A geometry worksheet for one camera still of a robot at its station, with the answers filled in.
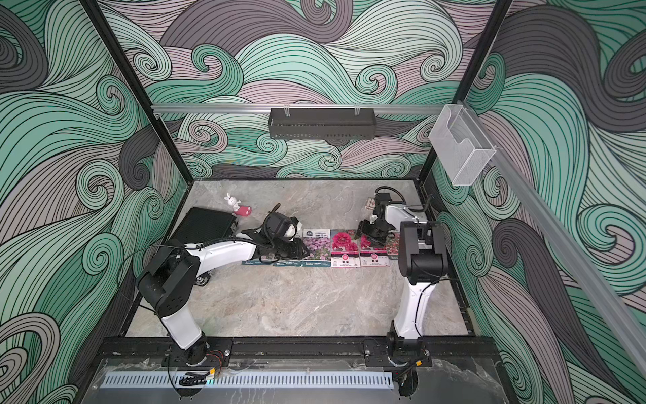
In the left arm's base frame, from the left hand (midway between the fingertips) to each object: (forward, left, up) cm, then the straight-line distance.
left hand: (309, 251), depth 87 cm
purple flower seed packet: (-2, +7, -6) cm, 10 cm away
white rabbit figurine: (+23, +33, -1) cm, 41 cm away
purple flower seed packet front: (-10, +15, +11) cm, 21 cm away
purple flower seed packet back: (+8, -3, -7) cm, 11 cm away
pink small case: (+23, +29, -7) cm, 38 cm away
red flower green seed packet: (+6, -33, -8) cm, 34 cm away
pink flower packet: (+2, -24, -8) cm, 25 cm away
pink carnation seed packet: (+4, -13, -7) cm, 16 cm away
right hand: (+9, -20, -6) cm, 23 cm away
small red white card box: (+27, -26, -6) cm, 39 cm away
